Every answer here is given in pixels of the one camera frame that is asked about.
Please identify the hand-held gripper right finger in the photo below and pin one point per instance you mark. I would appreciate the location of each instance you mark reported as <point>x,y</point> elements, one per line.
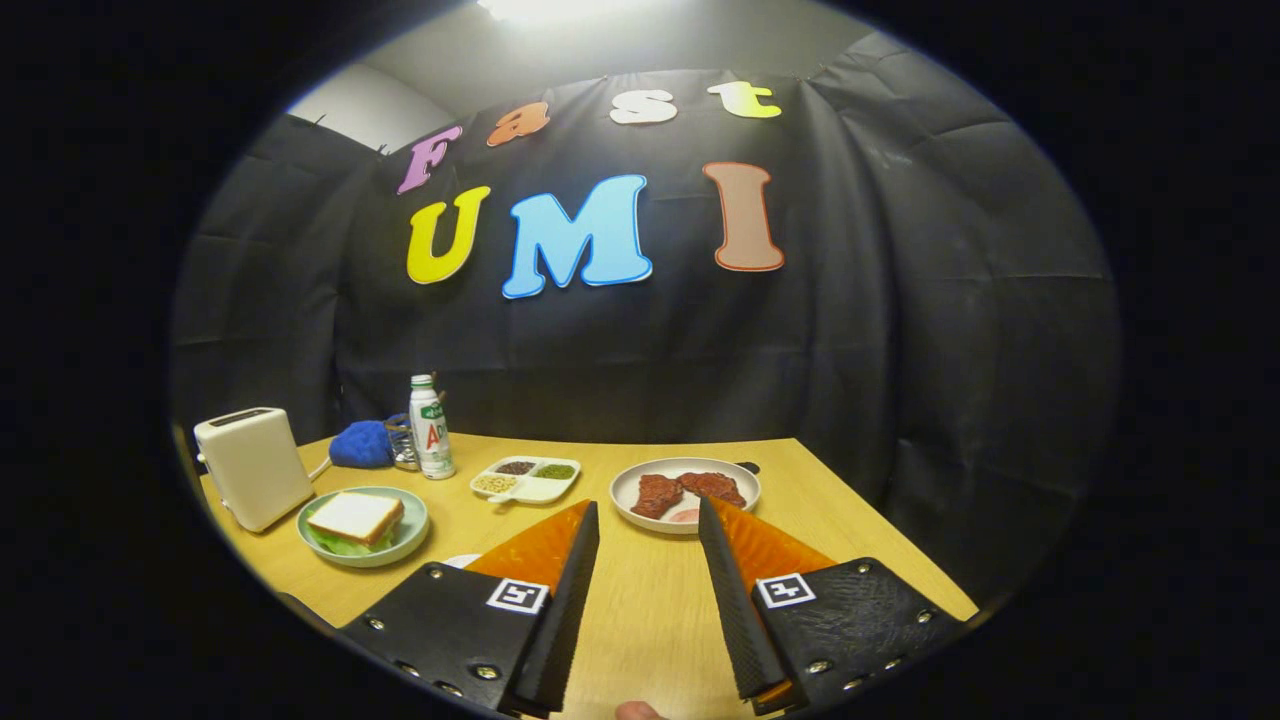
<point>735,610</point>

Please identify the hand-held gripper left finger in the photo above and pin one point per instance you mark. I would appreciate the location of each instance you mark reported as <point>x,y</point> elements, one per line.
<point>570,610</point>

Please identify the toasted bread slice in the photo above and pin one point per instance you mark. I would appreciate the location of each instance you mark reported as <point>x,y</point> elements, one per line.
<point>355,515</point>

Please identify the green lettuce leaf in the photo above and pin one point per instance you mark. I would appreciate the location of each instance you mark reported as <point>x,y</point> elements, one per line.
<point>335,545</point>

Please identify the pink ham slice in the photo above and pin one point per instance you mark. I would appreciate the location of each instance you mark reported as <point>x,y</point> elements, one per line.
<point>685,515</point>

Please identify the small white plate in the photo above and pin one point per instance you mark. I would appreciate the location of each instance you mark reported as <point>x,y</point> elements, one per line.
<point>462,560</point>

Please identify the divided white bean dish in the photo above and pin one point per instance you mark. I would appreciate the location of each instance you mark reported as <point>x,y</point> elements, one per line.
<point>545,490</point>

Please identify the white meat plate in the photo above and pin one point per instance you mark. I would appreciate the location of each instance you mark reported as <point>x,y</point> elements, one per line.
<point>630,490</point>

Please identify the large brown meat piece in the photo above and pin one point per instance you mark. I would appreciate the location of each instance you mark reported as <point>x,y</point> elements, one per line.
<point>655,495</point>

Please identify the pale green plate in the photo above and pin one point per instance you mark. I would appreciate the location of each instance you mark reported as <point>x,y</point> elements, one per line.
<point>410,525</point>

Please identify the white drink bottle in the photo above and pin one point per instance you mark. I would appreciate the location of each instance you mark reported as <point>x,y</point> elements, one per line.
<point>432,440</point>

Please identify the metal chopstick holder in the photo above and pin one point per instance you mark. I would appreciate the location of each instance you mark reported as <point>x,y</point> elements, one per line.
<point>402,450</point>

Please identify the blue cloth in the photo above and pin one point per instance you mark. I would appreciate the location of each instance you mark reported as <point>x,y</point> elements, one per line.
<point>360,445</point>

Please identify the black backdrop cloth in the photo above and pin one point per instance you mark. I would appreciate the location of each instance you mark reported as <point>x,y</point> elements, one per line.
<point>900,350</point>

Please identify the white toaster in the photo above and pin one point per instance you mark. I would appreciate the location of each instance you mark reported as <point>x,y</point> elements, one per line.
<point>255,470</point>

